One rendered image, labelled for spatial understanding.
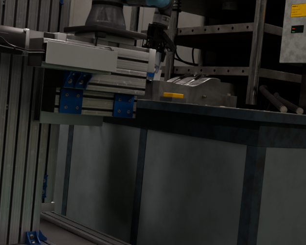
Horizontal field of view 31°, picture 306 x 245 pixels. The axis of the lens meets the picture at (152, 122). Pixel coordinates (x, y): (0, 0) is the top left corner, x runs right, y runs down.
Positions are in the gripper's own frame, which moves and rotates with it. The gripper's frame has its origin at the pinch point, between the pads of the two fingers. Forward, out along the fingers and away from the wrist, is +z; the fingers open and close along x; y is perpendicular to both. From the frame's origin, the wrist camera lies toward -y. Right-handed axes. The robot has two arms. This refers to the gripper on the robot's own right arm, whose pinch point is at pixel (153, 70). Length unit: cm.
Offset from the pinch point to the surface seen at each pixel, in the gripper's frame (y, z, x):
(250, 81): -71, -7, -6
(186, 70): -78, -9, -67
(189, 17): -230, -78, -256
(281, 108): -40, 5, 44
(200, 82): -22.8, 0.8, 7.0
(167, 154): 1.3, 34.1, 23.0
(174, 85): -6.9, 4.9, 8.3
